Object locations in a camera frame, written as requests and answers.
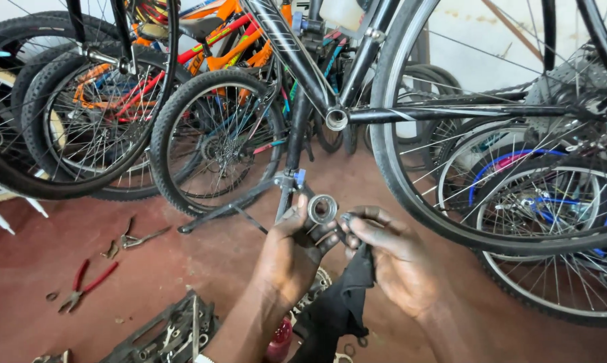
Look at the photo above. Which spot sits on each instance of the bare metal pliers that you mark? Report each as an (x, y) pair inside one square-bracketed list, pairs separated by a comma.
[(142, 238)]

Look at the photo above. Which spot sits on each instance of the black bicycle repair stand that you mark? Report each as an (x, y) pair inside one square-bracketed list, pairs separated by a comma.
[(296, 146)]

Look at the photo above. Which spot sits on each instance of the small knobby-tyre bicycle wheel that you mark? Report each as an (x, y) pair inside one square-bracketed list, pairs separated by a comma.
[(165, 151)]

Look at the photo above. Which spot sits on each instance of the white plastic bottle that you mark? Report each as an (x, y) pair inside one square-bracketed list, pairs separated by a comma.
[(341, 12)]

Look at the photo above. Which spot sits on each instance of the person's right hand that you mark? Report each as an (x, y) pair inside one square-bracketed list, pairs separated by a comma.
[(404, 267)]

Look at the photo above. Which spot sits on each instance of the metal bearing cup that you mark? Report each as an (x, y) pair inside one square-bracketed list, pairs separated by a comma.
[(314, 209)]

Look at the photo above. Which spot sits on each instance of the metal tool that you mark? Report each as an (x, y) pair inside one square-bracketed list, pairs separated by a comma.
[(51, 358)]

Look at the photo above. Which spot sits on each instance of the black tool tray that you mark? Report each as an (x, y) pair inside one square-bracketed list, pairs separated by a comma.
[(152, 332)]

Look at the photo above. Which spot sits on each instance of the thin-tyre bicycle wheel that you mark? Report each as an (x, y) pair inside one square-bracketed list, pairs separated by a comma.
[(152, 131), (399, 191)]

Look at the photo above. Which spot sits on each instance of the small bent metal piece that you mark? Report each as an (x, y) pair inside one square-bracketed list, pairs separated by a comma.
[(111, 250)]

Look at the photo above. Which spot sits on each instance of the white metal frame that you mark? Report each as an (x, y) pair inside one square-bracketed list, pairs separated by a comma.
[(1, 201)]

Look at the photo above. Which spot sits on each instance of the black bicycle frame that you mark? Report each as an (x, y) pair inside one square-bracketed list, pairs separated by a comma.
[(308, 65)]

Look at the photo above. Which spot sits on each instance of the person's left hand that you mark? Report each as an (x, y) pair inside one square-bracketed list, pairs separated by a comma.
[(288, 262)]

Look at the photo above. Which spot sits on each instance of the bicycle wheel with blue frame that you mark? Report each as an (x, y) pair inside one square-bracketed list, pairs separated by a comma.
[(545, 211)]

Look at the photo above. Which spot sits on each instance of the red plastic container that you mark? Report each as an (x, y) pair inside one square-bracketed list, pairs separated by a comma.
[(280, 340)]

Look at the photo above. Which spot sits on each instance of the group of parked bicycles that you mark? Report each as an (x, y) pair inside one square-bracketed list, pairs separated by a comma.
[(217, 45)]

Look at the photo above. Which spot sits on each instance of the small dark washer rings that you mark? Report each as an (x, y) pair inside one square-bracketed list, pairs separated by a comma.
[(356, 345)]

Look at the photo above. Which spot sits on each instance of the bicycle gear cassette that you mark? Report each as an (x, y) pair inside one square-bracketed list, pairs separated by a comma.
[(570, 85)]

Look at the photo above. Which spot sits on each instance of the black cloth rag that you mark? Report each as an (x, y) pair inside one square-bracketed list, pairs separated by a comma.
[(333, 307)]

